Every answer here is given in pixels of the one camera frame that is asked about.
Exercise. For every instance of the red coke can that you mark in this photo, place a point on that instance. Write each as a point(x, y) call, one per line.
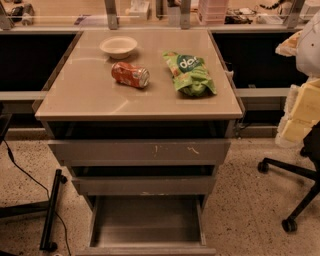
point(130, 75)

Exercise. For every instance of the top grey drawer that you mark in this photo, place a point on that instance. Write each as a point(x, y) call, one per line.
point(143, 152)

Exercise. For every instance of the grey drawer cabinet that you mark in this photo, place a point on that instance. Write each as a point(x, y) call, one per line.
point(141, 113)

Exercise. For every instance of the white box on shelf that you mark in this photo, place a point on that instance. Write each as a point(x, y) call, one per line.
point(140, 9)

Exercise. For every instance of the green chip bag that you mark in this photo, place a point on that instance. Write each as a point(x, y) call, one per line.
point(189, 74)

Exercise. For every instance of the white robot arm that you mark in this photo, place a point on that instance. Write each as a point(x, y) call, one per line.
point(304, 45)

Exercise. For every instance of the middle grey drawer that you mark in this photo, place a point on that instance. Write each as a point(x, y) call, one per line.
point(166, 185)

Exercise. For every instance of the white paper bowl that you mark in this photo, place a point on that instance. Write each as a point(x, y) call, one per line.
point(118, 47)

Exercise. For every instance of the pink stacked trays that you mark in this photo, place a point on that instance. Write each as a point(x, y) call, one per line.
point(211, 12)

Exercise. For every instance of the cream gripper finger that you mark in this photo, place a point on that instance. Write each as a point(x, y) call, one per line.
point(301, 113)

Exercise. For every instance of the open bottom grey drawer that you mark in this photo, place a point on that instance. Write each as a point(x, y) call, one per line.
point(147, 226)

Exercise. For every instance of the black stand base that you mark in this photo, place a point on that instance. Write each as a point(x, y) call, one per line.
point(49, 207)

